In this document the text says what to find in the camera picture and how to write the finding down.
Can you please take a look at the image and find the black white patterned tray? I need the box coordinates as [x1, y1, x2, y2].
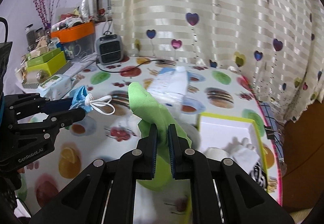
[21, 61, 71, 90]

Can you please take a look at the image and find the black white striped sock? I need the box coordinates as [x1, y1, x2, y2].
[248, 161, 268, 188]

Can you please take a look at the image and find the grey portable heater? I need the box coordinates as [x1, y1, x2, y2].
[95, 32, 124, 65]

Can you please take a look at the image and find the clear storage box orange lid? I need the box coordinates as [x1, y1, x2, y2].
[51, 22, 96, 60]

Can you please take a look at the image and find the dark green flat box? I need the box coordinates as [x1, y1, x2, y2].
[25, 48, 62, 68]

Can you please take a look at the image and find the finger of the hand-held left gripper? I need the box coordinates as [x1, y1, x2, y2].
[4, 94, 76, 120]
[8, 107, 86, 140]

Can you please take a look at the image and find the glass ball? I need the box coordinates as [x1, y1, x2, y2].
[36, 70, 50, 81]

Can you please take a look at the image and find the beige plush toy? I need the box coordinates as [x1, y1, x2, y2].
[35, 36, 49, 50]

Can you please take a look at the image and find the blue face mask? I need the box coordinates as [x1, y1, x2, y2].
[69, 85, 115, 116]

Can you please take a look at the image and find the blue white small box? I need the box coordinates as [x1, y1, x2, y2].
[48, 38, 62, 50]

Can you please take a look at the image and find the white folded cloth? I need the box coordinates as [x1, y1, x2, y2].
[67, 52, 99, 75]

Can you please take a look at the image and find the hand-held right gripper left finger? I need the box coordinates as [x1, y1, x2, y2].
[29, 124, 159, 224]

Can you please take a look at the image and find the white striped cloth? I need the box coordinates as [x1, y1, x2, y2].
[205, 147, 229, 161]

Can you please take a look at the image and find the silver foil bag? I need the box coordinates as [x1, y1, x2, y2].
[80, 0, 90, 18]

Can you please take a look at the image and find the light blue wet wipes pack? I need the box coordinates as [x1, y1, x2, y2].
[38, 75, 75, 99]

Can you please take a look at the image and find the yellow-rimmed white tray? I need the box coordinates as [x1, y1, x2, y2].
[196, 112, 269, 189]

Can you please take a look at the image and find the black power cable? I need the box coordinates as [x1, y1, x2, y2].
[96, 58, 162, 73]

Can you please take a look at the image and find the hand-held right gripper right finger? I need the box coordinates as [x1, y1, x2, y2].
[168, 123, 295, 224]

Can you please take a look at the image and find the black binder clip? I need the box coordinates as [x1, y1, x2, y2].
[264, 124, 279, 141]

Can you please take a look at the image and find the grey sock with white toes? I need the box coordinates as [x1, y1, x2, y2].
[226, 137, 260, 166]

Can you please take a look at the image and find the fruit printed tablecloth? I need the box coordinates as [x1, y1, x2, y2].
[15, 56, 284, 224]

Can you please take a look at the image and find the white tissue pack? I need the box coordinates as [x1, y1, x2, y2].
[147, 66, 189, 108]

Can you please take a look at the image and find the pile of assorted small items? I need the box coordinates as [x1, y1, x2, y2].
[52, 8, 94, 31]

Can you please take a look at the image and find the lime green flat box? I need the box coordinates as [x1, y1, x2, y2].
[27, 51, 67, 76]

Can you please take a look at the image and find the green cloth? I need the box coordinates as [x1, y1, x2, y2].
[128, 82, 193, 191]

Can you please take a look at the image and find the purple branch decoration in vase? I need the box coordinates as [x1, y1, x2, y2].
[29, 0, 71, 35]

